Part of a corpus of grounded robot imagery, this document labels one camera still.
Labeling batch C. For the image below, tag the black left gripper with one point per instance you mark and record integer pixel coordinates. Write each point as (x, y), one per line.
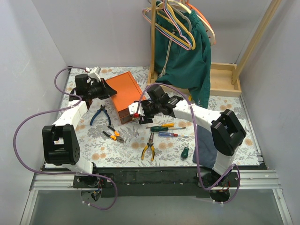
(103, 86)

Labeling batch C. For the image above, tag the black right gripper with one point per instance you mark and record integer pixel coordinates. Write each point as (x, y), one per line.
(142, 110)

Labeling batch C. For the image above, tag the green handled screwdriver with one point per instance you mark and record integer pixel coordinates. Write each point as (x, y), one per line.
(161, 128)

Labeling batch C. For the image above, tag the yellow black needle-nose pliers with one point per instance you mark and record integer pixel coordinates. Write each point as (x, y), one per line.
(149, 146)

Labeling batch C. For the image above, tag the orange drawer box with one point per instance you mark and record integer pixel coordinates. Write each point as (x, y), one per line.
(128, 91)

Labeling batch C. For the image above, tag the orange black handled pliers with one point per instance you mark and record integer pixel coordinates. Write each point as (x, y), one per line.
(115, 136)

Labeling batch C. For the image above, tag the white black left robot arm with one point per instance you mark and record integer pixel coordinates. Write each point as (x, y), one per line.
(60, 143)

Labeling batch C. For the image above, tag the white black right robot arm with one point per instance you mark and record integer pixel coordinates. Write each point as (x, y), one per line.
(218, 134)

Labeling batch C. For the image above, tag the floral patterned table mat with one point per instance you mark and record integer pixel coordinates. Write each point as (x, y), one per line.
(105, 152)

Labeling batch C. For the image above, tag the stubby green screwdriver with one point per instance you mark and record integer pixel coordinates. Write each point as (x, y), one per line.
(184, 153)

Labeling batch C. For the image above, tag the blue grey folded cloth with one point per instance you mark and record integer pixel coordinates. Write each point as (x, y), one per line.
(206, 149)

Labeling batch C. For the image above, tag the green shorts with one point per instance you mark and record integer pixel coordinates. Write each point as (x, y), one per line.
(182, 68)

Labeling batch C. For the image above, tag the yellow clothes hanger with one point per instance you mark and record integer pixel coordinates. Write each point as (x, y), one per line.
(179, 27)

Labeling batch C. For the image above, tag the wooden clothes rack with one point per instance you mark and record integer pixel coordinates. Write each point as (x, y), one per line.
(224, 77)

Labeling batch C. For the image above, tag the pink clothes hanger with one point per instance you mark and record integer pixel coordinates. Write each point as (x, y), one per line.
(149, 14)

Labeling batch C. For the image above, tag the cream clothes hanger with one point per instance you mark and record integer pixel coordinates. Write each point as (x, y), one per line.
(181, 5)

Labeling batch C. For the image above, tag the orange clothes hanger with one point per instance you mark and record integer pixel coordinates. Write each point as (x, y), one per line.
(198, 12)

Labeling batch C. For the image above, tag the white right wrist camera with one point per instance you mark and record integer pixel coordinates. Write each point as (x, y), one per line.
(134, 111)

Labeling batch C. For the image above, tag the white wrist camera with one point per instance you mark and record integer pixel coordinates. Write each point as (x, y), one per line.
(95, 73)
(134, 111)

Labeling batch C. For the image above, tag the orange handled screwdriver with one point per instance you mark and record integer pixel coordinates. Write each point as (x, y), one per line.
(168, 125)

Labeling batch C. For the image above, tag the blue red handled screwdriver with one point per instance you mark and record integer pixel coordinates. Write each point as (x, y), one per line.
(167, 134)

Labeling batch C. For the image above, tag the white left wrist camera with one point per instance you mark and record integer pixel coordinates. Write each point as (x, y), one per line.
(95, 73)

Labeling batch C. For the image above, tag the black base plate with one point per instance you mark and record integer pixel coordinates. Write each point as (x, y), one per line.
(163, 181)

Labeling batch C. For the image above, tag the aluminium frame rail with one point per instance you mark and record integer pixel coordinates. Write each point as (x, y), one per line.
(51, 180)

